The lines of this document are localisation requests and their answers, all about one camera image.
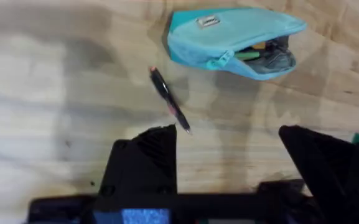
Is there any light blue zip bag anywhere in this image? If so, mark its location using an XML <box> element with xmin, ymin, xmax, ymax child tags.
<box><xmin>166</xmin><ymin>6</ymin><xmax>308</xmax><ymax>82</ymax></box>

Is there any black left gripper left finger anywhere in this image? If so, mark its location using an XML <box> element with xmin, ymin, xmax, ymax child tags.
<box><xmin>98</xmin><ymin>124</ymin><xmax>178</xmax><ymax>197</ymax></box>

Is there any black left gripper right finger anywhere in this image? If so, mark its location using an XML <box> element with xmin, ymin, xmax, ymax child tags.
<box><xmin>277</xmin><ymin>124</ymin><xmax>359</xmax><ymax>203</ymax></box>

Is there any black pen with red accents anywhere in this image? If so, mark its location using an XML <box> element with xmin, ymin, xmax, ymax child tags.
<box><xmin>149</xmin><ymin>65</ymin><xmax>193</xmax><ymax>136</ymax></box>

